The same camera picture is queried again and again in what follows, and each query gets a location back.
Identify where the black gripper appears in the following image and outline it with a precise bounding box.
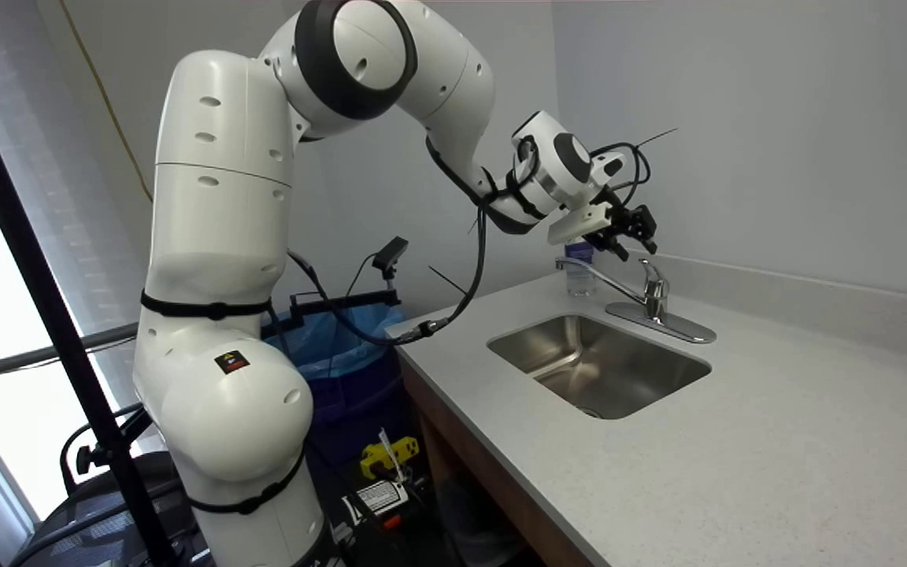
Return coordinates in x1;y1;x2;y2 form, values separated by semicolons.
609;204;659;253

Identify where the chrome sink faucet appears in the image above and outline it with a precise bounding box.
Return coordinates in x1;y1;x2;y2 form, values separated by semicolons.
554;258;715;343

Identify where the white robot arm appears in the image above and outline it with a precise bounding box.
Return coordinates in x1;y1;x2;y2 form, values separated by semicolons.
133;0;655;567

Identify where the clear plastic water bottle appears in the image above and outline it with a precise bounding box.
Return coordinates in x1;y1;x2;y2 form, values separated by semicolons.
565;243;596;295

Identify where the stainless steel sink basin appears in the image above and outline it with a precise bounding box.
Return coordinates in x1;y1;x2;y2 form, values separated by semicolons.
487;316;713;420

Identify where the blue lined trash bin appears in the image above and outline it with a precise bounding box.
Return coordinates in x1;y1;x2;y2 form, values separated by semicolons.
262;292;416;488

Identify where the yellow tool on floor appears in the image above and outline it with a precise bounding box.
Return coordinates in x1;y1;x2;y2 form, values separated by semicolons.
360;434;422;480

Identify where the red white box on floor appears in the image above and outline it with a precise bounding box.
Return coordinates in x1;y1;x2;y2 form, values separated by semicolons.
345;480;409;525

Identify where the black chair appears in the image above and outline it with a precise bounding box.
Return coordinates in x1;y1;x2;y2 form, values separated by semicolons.
10;426;200;567

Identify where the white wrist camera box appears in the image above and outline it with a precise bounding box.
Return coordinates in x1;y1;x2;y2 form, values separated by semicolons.
549;204;611;246

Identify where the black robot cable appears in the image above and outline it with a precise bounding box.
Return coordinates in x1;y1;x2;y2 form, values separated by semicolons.
283;129;655;353

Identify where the small black mounted camera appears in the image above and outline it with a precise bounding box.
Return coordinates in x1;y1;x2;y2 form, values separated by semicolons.
372;237;408;281

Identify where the black camera stand pole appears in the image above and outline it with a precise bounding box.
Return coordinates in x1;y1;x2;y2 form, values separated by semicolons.
0;157;179;567

